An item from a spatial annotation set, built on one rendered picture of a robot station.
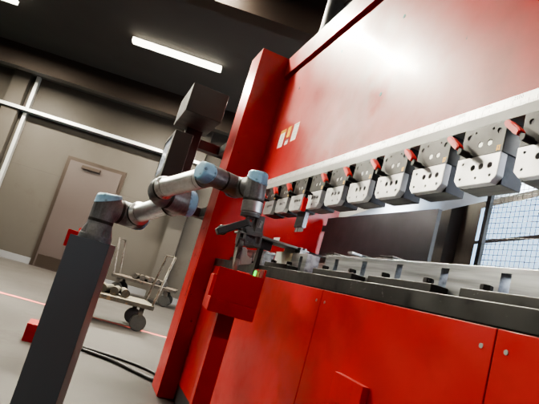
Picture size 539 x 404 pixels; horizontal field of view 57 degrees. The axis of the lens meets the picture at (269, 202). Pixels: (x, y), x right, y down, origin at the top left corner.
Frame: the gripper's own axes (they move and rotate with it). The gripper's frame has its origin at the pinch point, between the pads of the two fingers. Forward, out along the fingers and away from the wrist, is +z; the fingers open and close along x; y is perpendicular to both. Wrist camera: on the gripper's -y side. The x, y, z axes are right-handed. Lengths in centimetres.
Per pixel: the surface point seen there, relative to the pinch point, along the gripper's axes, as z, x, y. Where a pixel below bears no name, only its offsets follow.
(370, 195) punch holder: -35, -8, 42
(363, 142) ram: -58, 6, 41
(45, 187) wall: -90, 826, -266
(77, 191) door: -94, 817, -206
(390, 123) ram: -61, -11, 44
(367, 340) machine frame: 12, -48, 31
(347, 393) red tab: 26, -48, 28
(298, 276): -1.6, 5.7, 25.1
